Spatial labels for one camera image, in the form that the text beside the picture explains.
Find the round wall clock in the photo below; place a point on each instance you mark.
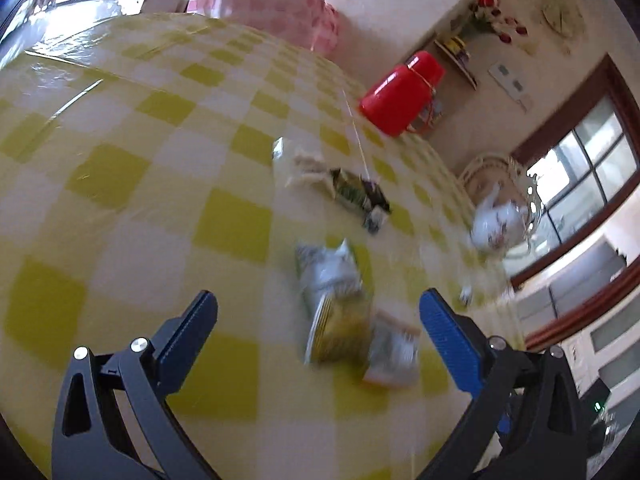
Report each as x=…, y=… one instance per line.
x=562, y=15

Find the pink checkered cloth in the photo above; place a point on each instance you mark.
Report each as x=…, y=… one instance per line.
x=265, y=0

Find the black snack packet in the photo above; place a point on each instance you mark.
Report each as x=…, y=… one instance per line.
x=377, y=205

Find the white wall switch panel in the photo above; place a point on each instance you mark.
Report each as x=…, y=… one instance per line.
x=510, y=85

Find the yellow checkered tablecloth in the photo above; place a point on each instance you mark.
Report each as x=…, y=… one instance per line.
x=150, y=185

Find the wood framed window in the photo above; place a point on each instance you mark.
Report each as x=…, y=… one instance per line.
x=590, y=170

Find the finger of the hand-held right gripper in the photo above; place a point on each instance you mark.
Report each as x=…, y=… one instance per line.
x=504, y=416

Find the yellow snack packet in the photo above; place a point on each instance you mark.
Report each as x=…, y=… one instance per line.
x=340, y=332

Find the red thermos jug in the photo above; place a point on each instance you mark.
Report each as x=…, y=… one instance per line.
x=400, y=95

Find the small white candy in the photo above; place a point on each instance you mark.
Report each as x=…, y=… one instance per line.
x=466, y=295

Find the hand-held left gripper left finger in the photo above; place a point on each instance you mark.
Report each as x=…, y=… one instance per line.
x=192, y=330

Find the white floral teapot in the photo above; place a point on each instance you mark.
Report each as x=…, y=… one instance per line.
x=500, y=225

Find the upper wooden corner shelf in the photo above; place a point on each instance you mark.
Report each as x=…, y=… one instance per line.
x=457, y=60

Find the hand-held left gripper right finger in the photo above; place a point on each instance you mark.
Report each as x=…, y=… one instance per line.
x=450, y=345

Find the dark foil snack packet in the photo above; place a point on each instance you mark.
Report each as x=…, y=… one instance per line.
x=347, y=187

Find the red artificial flowers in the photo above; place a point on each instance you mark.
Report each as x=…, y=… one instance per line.
x=492, y=7

